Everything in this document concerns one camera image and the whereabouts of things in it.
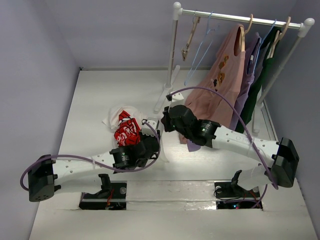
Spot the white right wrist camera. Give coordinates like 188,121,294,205
166,92,185,108

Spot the wooden hanger under green shirt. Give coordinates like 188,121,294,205
267,16,291,59

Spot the dark green t-shirt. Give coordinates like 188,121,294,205
234,27,282,124

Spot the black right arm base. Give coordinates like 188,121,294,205
213,170,263,210

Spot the blue hanger under lilac shirt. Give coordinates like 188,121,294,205
245,19,277,76

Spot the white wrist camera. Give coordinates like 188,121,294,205
144,117,160,131
166,92,185,108

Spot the pink t-shirt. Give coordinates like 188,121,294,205
184,24,246,128

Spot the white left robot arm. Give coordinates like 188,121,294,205
20,131,161,202

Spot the white red printed t-shirt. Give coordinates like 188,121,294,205
102,105,169,170

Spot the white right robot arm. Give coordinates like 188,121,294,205
161,105,299,196

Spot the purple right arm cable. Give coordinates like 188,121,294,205
166,86,279,210

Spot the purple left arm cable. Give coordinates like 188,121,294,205
19,119,161,193

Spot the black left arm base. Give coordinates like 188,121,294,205
78,174,127,211

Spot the white clothes rack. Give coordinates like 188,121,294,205
152,1,316,134

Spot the wooden clip hanger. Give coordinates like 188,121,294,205
181,15,201,62

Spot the light blue wire hanger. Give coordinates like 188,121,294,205
184,11,216,86

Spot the wooden hanger under pink shirt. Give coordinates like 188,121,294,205
238,14,254,52

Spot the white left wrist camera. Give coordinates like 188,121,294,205
144,117,160,131

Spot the lilac t-shirt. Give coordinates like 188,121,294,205
186,31,262,153

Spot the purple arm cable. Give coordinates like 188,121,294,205
19,119,161,193
166,86,279,210

